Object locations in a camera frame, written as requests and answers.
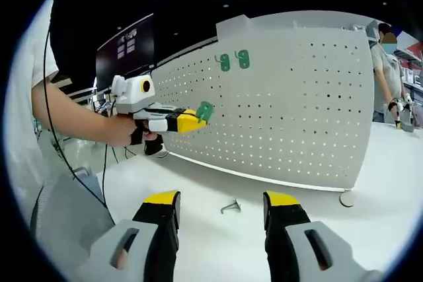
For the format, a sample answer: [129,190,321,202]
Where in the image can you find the white perforated mounting plate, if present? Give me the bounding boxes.
[152,29,375,207]

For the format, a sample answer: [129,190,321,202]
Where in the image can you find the green hook assembly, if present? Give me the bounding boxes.
[195,100,215,123]
[214,53,232,72]
[220,197,241,213]
[233,49,251,69]

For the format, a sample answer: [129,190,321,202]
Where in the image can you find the person's left hand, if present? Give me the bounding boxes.
[107,119,162,147]

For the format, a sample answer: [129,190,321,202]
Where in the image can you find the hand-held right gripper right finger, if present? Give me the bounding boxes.
[262,190,384,282]

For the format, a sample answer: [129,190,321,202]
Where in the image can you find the black chest device cable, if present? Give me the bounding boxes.
[42,27,108,210]

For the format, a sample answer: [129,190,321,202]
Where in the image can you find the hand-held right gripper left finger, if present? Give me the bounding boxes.
[75,190,182,282]

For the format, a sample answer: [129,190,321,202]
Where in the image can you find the white desk partition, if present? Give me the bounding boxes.
[215,10,381,37]

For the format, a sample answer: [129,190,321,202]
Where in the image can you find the dark wall display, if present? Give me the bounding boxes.
[95,13,155,81]

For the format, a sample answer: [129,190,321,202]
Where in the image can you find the black cylindrical object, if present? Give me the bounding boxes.
[144,139,169,159]

